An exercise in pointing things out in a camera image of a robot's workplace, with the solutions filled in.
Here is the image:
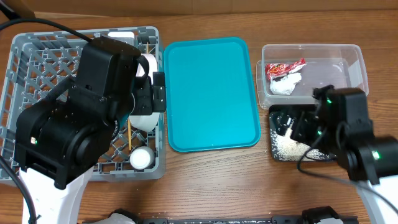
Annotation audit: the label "grey bowl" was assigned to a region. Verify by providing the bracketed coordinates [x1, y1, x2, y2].
[129, 112, 160, 132]

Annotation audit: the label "small white bowl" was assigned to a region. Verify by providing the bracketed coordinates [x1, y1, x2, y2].
[136, 54, 158, 84]

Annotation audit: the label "white tissue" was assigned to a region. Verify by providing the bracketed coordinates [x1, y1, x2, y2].
[270, 72, 302, 95]

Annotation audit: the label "white paper cup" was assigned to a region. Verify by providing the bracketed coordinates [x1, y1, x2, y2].
[129, 146, 155, 170]

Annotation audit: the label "red snack wrapper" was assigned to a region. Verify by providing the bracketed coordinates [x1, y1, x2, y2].
[265, 58, 307, 80]

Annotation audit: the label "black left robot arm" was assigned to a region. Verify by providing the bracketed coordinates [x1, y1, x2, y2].
[14, 36, 166, 223]

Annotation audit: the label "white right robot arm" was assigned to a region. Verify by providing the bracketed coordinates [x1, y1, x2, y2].
[269, 85, 397, 223]

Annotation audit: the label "grey dishwasher rack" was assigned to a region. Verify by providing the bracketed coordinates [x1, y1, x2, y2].
[1, 31, 166, 182]

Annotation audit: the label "white rice grains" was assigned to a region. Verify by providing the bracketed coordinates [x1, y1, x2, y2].
[271, 128, 333, 162]

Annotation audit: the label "black tray bin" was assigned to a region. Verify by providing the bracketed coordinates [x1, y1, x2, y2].
[269, 105, 323, 162]

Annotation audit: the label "clear plastic bin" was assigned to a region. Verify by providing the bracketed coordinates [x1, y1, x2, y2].
[256, 44, 369, 110]

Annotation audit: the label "teal plastic tray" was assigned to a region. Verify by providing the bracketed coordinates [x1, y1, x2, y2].
[164, 37, 261, 152]

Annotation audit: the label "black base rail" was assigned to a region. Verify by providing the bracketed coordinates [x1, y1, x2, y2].
[134, 215, 309, 224]

